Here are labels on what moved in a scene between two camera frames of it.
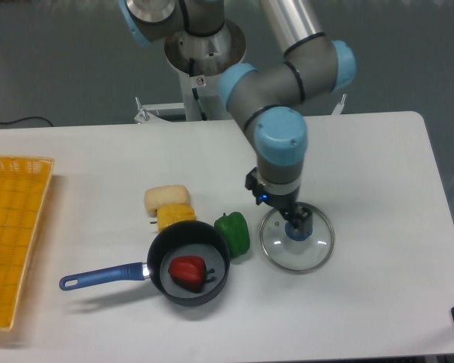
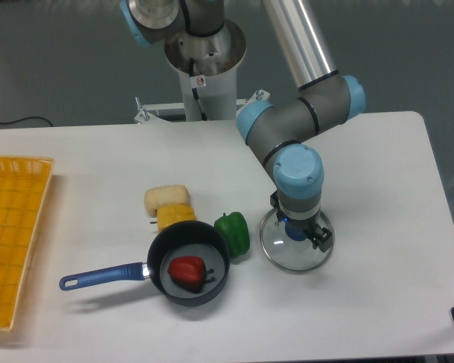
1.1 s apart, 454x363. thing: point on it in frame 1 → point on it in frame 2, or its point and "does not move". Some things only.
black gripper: [284, 203] → [318, 236]
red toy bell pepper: [189, 271] does not move
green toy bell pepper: [234, 229] does not move
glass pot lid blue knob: [297, 252] does not move
